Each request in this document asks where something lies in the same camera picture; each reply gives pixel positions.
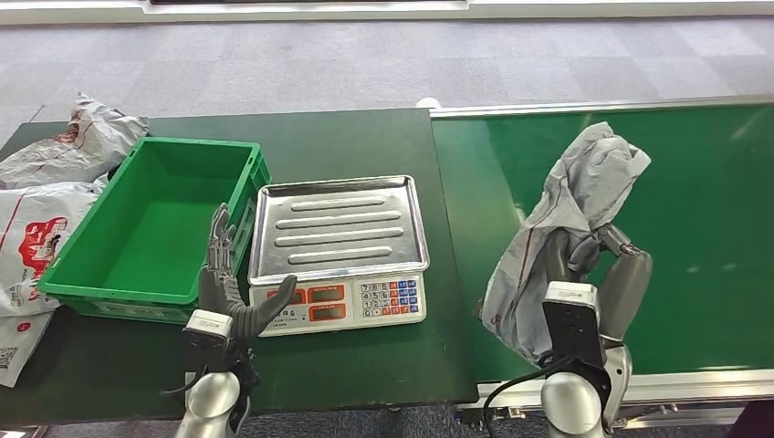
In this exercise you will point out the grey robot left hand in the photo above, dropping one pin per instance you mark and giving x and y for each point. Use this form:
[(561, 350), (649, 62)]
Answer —
[(220, 293)]

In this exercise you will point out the stainless steel weighing tray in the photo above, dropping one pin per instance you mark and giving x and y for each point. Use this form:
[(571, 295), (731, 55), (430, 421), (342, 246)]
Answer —
[(338, 224)]

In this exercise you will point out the green plastic basket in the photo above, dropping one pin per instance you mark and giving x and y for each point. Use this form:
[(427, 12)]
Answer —
[(157, 242)]

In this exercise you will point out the white mailer bag QR code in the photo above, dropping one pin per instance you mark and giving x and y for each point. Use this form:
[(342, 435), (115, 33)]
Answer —
[(18, 350)]

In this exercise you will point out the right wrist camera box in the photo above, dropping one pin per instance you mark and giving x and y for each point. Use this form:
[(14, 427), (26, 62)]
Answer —
[(571, 326)]

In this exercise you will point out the dark maroon object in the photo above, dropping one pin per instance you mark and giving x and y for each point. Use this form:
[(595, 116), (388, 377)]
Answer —
[(756, 423)]

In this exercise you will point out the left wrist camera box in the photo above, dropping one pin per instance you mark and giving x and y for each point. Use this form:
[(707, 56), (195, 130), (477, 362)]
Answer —
[(205, 338)]

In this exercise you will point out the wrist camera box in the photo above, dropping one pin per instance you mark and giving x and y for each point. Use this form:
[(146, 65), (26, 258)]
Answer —
[(205, 338), (571, 326)]

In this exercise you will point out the white mailer bag red logo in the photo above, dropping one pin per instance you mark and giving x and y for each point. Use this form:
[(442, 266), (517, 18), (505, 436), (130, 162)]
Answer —
[(36, 242)]

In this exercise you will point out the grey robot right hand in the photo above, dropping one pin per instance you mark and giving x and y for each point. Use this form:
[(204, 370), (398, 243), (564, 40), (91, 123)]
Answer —
[(626, 284)]

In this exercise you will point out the green conveyor belt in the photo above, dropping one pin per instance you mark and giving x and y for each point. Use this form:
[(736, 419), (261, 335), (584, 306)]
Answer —
[(707, 242)]

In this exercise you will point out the grey plastic mailer package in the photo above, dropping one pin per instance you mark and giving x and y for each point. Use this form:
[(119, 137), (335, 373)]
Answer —
[(580, 181)]

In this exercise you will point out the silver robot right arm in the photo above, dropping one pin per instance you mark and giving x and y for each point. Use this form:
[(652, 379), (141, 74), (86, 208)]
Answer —
[(571, 405)]

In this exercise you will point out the small white round object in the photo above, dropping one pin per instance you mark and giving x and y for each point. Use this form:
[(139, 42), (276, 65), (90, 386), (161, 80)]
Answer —
[(428, 103)]

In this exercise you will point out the grey mailer bag red print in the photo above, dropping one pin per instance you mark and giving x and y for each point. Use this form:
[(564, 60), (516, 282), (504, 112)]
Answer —
[(72, 151)]

